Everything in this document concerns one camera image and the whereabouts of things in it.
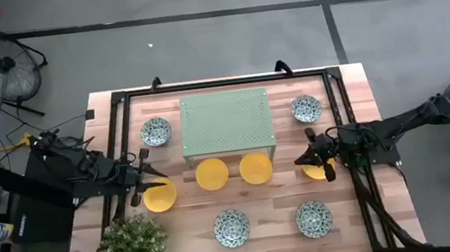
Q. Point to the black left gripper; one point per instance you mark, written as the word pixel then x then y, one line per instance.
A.
pixel 130 178

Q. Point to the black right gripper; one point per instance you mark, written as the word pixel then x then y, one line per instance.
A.
pixel 329 149

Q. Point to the teal floral ceramic bowl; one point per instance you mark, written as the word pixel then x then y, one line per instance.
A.
pixel 306 108
pixel 314 219
pixel 155 131
pixel 232 228

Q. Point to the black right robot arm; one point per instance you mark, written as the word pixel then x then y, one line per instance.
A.
pixel 381 137

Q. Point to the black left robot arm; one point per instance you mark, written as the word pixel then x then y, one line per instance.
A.
pixel 93 170

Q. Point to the artificial leafy green plant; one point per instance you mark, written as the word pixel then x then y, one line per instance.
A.
pixel 134 244

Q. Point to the small black connector block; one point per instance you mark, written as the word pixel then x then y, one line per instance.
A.
pixel 90 114

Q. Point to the green perforated metal shelf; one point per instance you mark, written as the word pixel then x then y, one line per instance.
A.
pixel 224 121

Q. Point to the black equipment box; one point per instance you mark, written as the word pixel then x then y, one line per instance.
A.
pixel 47 221

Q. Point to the printed drink can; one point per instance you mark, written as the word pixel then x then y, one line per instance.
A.
pixel 3 232

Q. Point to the black floor fan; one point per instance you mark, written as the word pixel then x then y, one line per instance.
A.
pixel 6 64

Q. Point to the black frame clamp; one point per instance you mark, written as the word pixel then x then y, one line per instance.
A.
pixel 155 83
pixel 283 66

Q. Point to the black metal table frame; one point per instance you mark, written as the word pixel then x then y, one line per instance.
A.
pixel 224 83

